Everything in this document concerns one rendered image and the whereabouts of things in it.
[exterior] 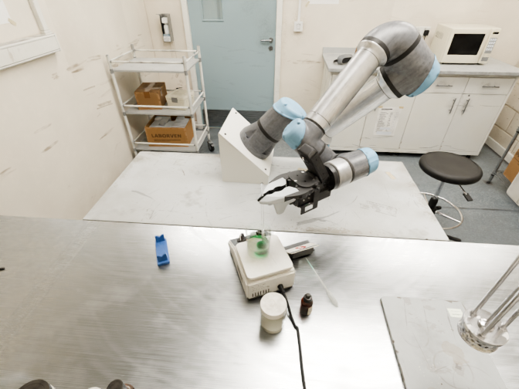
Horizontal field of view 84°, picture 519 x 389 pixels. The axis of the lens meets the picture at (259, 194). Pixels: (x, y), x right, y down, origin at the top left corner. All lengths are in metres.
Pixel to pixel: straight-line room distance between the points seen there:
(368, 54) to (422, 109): 2.40
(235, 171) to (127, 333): 0.65
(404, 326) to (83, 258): 0.87
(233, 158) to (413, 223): 0.67
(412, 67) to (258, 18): 2.57
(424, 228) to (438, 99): 2.33
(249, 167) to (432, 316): 0.73
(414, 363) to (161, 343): 0.55
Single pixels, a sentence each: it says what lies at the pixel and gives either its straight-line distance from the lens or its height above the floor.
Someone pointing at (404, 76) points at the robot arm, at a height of 1.32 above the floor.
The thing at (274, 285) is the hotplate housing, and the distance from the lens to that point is 0.76.
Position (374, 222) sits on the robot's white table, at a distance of 1.04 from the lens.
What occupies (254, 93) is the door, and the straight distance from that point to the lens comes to 3.58.
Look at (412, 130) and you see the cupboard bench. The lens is 3.35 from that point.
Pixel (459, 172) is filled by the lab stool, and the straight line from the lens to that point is 2.05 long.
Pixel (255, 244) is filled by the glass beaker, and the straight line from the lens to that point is 0.69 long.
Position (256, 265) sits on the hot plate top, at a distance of 0.73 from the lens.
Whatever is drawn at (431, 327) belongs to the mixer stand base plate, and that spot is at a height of 0.91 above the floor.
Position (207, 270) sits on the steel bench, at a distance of 0.85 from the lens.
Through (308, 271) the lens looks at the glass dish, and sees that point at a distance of 0.84.
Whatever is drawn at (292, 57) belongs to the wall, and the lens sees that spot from 3.47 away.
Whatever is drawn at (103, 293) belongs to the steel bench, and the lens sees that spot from 0.89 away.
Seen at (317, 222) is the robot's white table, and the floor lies 0.90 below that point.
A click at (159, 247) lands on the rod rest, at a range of 0.92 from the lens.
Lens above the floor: 1.56
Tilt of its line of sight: 37 degrees down
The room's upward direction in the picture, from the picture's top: straight up
